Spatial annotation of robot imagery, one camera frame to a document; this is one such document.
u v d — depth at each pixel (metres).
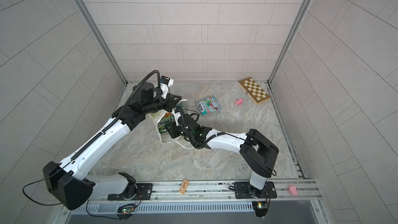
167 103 0.63
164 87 0.62
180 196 0.71
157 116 0.75
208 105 1.00
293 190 0.70
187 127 0.59
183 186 0.72
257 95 1.05
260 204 0.69
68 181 0.36
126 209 0.64
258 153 0.44
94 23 0.85
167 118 0.85
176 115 0.71
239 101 1.03
